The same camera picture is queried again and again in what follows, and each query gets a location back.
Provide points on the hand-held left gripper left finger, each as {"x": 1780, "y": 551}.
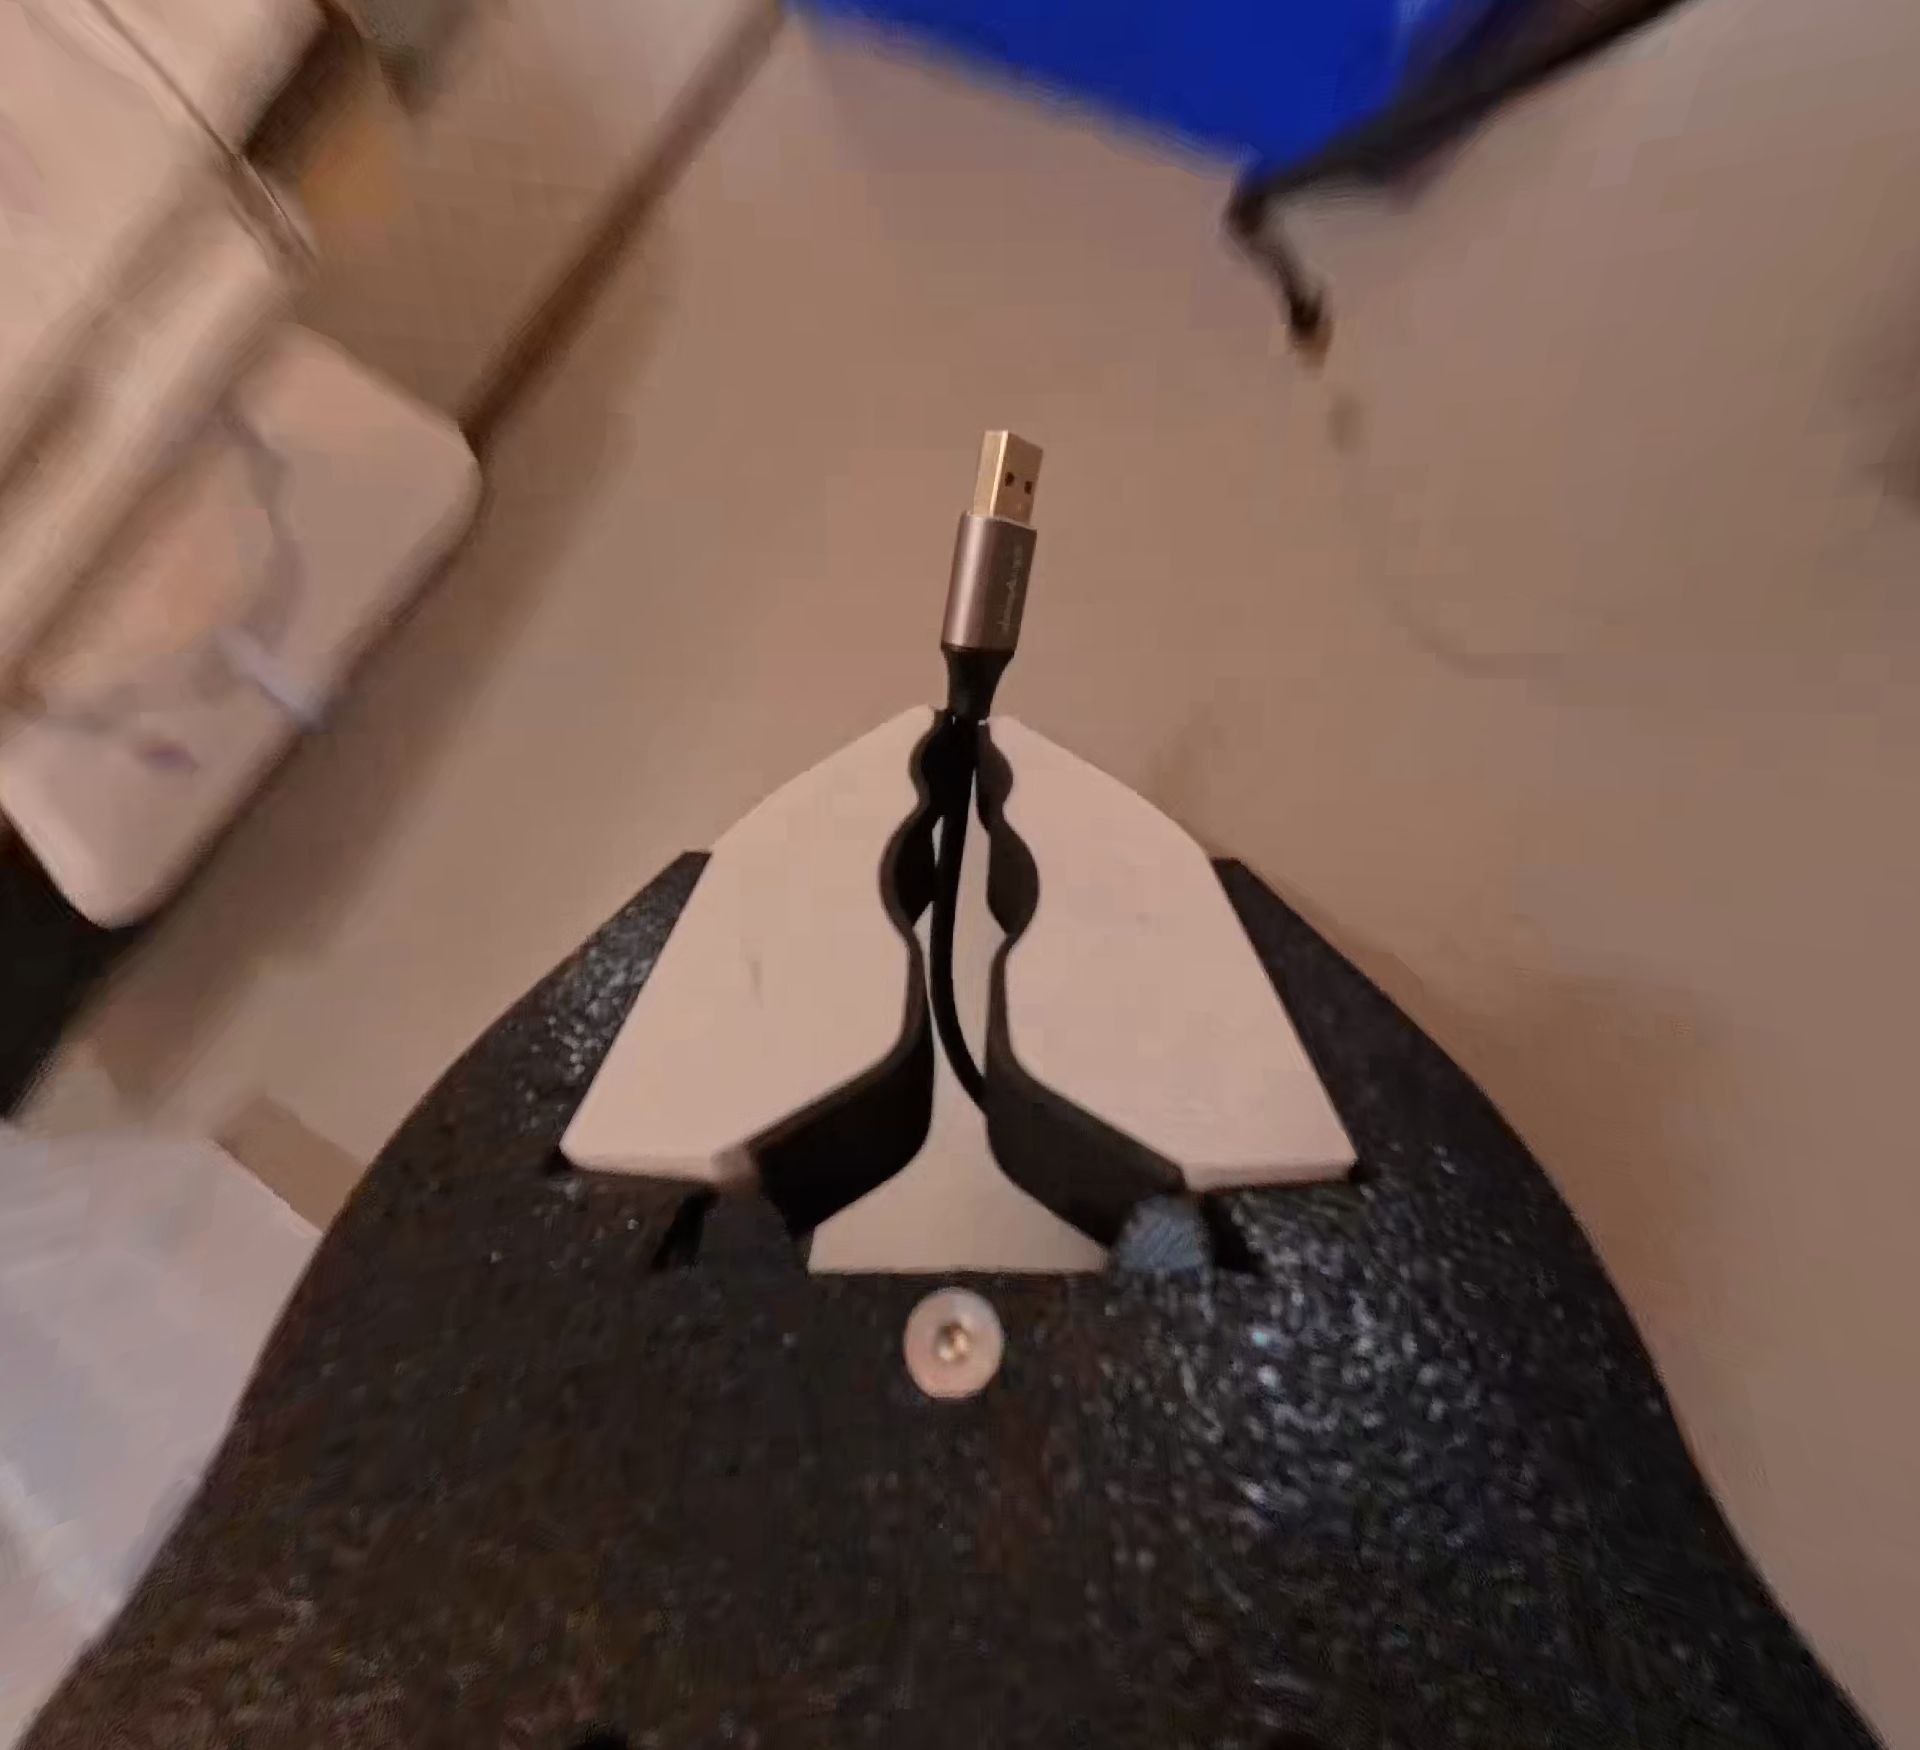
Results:
{"x": 750, "y": 971}

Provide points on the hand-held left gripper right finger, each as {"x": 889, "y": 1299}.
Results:
{"x": 1139, "y": 985}

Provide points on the white cloth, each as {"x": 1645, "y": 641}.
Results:
{"x": 105, "y": 1332}

